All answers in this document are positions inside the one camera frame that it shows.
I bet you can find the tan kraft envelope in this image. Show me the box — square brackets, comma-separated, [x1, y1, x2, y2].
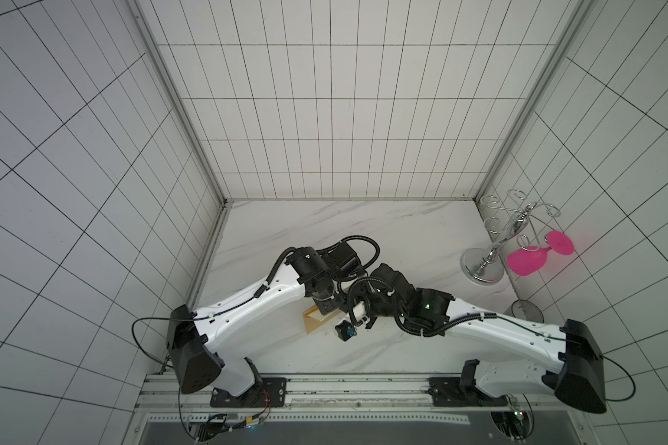
[302, 306, 343, 335]

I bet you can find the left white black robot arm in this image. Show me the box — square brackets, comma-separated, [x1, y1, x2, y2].
[166, 235, 380, 398]

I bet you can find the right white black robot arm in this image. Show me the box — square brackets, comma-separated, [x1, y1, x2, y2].
[344, 264, 607, 415]

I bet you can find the pink plastic wine glass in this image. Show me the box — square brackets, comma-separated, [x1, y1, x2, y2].
[507, 231, 574, 276]

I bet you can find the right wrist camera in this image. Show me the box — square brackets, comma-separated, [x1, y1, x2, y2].
[335, 320, 357, 341]

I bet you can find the chrome wire glass rack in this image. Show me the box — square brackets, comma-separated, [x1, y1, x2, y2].
[460, 189, 561, 286]

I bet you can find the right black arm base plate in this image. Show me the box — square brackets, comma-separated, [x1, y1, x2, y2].
[428, 378, 508, 408]

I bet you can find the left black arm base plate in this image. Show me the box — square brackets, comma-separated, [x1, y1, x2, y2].
[210, 378, 288, 409]

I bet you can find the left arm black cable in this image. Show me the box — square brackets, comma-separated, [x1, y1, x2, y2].
[131, 315, 202, 371]

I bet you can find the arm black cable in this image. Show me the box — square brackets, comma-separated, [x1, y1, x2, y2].
[600, 353, 638, 404]
[131, 315, 202, 371]

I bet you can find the aluminium mounting rail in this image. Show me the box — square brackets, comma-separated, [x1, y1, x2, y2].
[135, 373, 568, 415]

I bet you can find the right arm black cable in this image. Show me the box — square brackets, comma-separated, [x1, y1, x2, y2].
[600, 353, 638, 404]

